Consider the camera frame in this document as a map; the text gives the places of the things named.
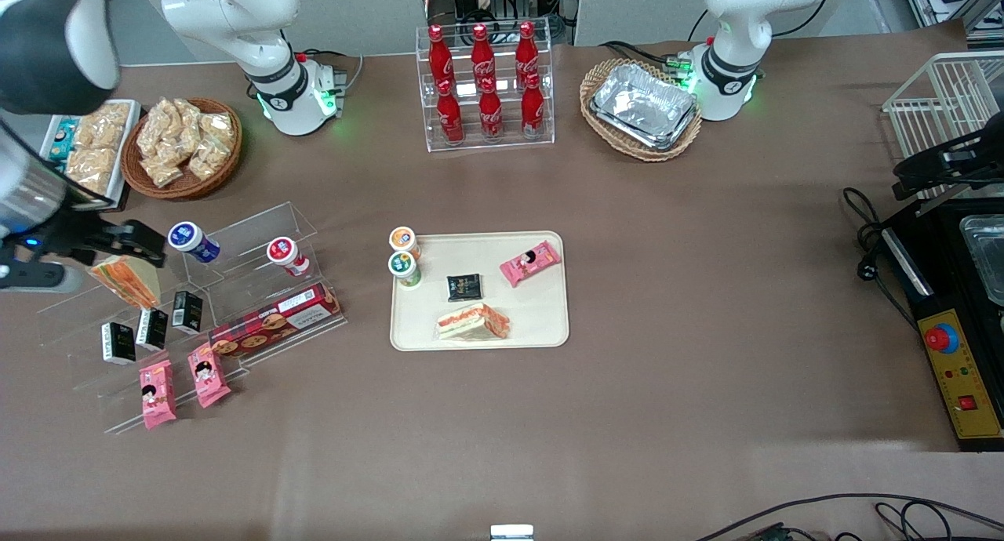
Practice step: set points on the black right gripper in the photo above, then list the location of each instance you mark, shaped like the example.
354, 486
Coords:
81, 234

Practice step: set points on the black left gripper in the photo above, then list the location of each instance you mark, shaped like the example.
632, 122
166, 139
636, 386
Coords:
935, 165

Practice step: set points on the triangular sandwich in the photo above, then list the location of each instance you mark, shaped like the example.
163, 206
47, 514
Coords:
474, 321
129, 284

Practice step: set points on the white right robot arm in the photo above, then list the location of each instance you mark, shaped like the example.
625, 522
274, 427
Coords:
259, 8

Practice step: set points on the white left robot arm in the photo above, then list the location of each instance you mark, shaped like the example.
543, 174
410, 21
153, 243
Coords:
733, 23

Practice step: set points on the cream plastic tray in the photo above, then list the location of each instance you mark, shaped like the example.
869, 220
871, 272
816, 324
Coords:
533, 314

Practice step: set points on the blue-capped white bottle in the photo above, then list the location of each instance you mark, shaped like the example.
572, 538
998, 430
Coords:
192, 241

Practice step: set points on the clear bag of crackers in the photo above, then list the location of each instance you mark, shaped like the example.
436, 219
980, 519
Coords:
163, 171
218, 127
155, 141
209, 158
179, 116

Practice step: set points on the small black carton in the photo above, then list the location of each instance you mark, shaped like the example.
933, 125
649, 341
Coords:
118, 343
187, 312
151, 329

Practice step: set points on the clear peanut brittle pack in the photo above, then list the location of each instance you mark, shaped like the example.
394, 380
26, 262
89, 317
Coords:
106, 125
92, 172

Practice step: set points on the steel food container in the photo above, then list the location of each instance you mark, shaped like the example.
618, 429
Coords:
988, 259

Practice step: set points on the white rectangular bin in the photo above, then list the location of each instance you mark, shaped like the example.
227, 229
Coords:
132, 133

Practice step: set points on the clear acrylic step stand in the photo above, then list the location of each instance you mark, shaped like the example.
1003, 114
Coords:
86, 368
251, 227

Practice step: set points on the dark brown wicker basket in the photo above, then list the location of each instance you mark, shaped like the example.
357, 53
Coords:
227, 165

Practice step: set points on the teal snack pack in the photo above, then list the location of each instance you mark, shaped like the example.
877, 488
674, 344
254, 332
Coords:
64, 139

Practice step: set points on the pink snack pack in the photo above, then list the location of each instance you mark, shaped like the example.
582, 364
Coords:
209, 375
158, 393
531, 263

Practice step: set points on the red-capped white bottle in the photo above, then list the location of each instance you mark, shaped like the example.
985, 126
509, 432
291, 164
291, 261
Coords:
286, 255

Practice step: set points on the red cookie box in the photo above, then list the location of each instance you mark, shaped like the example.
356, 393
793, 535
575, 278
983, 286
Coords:
274, 321

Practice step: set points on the red emergency stop button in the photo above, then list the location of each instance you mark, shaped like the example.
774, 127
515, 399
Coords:
940, 338

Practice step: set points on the orange-lidded cup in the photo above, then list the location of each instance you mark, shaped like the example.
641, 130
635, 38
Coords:
403, 239

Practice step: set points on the green-lidded cup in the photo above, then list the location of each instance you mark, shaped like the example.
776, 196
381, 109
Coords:
403, 266

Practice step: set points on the aluminium foil container stack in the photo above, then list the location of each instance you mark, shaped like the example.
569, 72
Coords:
643, 106

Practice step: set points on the light wicker basket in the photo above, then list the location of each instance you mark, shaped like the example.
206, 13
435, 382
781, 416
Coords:
620, 145

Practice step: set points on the black snack packet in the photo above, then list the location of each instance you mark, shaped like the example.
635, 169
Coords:
463, 288

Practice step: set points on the red cola bottle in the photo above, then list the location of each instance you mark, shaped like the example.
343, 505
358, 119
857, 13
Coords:
491, 114
526, 53
450, 118
532, 110
482, 56
439, 59

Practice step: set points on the clear acrylic bottle rack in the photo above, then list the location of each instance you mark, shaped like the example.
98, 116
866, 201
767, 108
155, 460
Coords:
471, 145

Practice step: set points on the small white device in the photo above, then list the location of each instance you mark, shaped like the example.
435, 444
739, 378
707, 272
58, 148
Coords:
511, 533

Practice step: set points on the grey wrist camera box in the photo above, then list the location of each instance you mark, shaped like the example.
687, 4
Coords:
39, 277

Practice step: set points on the red rocker switch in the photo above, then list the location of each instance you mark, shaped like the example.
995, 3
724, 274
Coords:
967, 403

